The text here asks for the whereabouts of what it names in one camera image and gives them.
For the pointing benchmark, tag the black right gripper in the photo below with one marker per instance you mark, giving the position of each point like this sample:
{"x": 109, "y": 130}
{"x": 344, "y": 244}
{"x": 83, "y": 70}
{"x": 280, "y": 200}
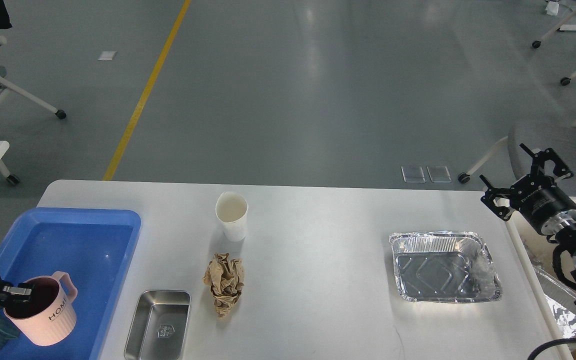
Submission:
{"x": 539, "y": 200}

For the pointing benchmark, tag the pink mug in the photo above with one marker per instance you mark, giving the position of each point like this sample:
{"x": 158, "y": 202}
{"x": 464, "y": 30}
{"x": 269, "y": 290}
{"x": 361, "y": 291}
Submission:
{"x": 49, "y": 317}

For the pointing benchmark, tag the stainless steel tray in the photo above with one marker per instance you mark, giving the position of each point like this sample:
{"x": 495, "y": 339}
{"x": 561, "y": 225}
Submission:
{"x": 158, "y": 327}

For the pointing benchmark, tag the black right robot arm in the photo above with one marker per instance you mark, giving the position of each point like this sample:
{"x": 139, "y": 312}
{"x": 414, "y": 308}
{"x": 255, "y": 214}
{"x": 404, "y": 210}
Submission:
{"x": 564, "y": 253}

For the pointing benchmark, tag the blue plastic tray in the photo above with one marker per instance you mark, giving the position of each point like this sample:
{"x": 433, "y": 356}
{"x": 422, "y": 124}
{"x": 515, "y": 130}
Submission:
{"x": 95, "y": 247}

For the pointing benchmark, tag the aluminium foil tray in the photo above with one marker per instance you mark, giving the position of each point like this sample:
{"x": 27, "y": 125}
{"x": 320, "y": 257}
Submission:
{"x": 454, "y": 267}

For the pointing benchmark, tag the white bin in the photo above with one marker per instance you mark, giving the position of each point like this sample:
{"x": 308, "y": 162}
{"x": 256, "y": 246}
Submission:
{"x": 554, "y": 299}

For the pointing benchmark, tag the crumpled brown paper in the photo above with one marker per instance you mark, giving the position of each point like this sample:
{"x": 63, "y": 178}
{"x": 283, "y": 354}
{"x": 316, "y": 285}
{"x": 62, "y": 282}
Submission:
{"x": 225, "y": 280}

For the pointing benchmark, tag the white paper cup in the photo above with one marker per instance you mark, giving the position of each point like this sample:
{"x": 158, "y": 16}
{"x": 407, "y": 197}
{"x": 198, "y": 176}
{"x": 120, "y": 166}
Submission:
{"x": 231, "y": 210}

